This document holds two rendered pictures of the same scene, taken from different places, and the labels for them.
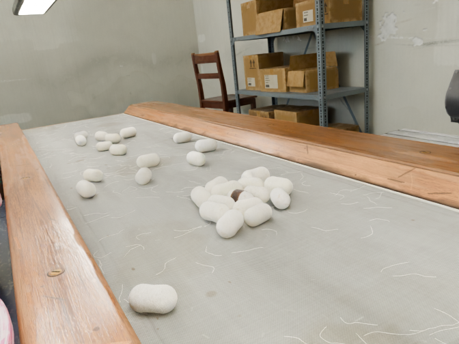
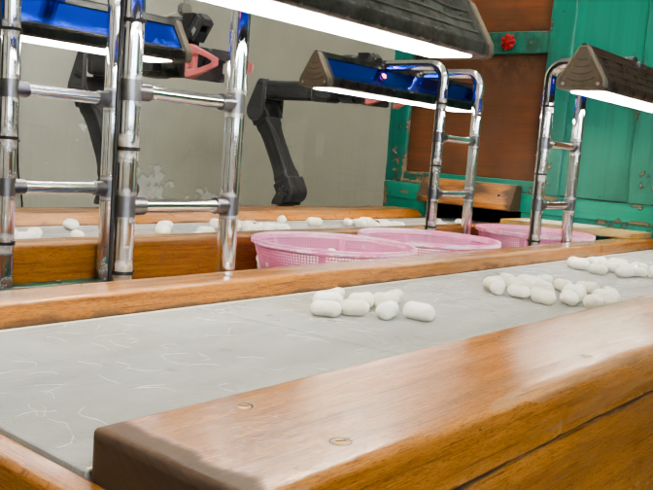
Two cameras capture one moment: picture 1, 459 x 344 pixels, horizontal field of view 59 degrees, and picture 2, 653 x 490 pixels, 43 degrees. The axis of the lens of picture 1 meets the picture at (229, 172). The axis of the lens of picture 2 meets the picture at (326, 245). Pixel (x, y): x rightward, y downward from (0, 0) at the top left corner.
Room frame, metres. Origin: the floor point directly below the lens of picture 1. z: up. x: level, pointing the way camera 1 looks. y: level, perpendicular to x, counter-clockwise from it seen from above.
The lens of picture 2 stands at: (0.88, 1.61, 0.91)
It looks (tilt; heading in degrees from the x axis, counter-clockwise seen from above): 6 degrees down; 248
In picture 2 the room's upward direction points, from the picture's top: 4 degrees clockwise
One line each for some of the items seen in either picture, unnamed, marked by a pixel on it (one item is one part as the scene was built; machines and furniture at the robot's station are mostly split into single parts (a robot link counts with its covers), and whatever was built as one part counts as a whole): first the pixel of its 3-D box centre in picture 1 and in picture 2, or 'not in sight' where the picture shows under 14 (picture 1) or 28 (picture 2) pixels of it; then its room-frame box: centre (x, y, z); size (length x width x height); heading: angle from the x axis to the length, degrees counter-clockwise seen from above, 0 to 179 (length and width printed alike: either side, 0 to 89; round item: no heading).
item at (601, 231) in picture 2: not in sight; (573, 227); (-0.45, -0.07, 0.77); 0.33 x 0.15 x 0.01; 118
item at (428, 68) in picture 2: not in sight; (423, 164); (-0.01, -0.06, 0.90); 0.20 x 0.19 x 0.45; 28
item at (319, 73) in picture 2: not in sight; (402, 85); (0.02, -0.13, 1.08); 0.62 x 0.08 x 0.07; 28
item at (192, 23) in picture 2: not in sight; (198, 38); (0.49, -0.17, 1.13); 0.07 x 0.06 x 0.11; 28
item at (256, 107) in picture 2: not in sight; (295, 101); (0.09, -0.68, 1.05); 0.30 x 0.09 x 0.12; 118
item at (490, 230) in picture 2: not in sight; (532, 251); (-0.26, 0.04, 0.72); 0.27 x 0.27 x 0.10
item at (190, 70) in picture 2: not in sight; (207, 62); (0.49, -0.09, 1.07); 0.09 x 0.07 x 0.07; 118
